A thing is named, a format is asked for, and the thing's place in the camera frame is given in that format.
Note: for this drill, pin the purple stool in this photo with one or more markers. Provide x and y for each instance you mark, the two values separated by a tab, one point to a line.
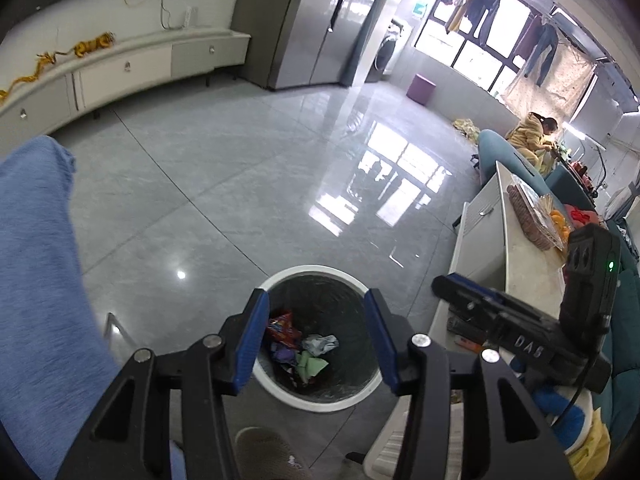
420	89

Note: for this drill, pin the white television cabinet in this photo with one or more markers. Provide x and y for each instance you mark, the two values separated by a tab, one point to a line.
125	67

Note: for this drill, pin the white coffee table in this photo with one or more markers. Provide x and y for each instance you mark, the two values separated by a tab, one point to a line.
530	260

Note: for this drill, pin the red plastic object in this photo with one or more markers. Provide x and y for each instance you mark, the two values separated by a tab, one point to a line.
582	215

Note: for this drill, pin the blue white plush toy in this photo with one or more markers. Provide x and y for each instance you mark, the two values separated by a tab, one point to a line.
570	420

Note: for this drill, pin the golden tiger figurine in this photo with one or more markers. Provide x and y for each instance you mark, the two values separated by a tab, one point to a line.
95	45

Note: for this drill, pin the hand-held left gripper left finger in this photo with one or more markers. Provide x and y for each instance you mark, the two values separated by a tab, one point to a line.
252	340

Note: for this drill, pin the green white sign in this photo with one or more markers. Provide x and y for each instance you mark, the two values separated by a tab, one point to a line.
420	8

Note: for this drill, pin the dark hanging trousers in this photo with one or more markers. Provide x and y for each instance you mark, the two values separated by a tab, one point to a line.
545	45

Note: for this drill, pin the teal chair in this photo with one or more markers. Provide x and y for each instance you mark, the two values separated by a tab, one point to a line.
492	152

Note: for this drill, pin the white round trash can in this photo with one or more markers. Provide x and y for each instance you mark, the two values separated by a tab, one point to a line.
330	305

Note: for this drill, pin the metal table leg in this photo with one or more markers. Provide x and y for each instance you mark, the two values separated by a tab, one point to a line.
109	325

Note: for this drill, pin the grey double door fridge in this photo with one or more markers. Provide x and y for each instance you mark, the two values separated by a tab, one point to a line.
300	20

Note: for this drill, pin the clear snack tray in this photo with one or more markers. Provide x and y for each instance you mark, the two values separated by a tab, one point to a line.
530	220

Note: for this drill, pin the yellow hanging garment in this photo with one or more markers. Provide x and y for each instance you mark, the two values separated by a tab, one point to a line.
457	17

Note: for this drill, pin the yellow cloth on floor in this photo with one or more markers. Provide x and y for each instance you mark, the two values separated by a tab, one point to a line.
467	128

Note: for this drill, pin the grey washing machine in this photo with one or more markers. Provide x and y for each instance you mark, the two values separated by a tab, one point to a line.
385	55

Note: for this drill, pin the printed blanket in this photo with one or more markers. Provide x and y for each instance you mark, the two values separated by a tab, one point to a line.
570	80

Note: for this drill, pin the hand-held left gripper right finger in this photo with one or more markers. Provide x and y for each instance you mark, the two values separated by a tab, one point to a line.
382	345

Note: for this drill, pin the green wrapper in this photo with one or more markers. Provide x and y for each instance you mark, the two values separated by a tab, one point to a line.
307	365

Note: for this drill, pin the black framed window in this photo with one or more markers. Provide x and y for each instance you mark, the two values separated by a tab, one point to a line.
475	60

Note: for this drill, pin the purple plastic bag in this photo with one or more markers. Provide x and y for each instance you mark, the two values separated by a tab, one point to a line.
282	355

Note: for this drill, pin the white power strip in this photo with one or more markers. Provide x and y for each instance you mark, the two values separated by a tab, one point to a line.
188	16

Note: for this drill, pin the golden dragon figurine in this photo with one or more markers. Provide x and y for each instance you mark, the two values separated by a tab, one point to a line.
45	57

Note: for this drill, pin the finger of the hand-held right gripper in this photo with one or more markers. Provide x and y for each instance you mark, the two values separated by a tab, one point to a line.
470	292
467	327

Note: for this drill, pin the red snack packet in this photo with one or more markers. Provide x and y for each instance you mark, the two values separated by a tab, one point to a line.
282	330

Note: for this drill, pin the white translucent plastic bag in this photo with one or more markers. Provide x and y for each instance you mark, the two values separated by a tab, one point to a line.
320	344

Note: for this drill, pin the dark hanging garment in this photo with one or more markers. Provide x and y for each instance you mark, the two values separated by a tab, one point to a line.
485	7

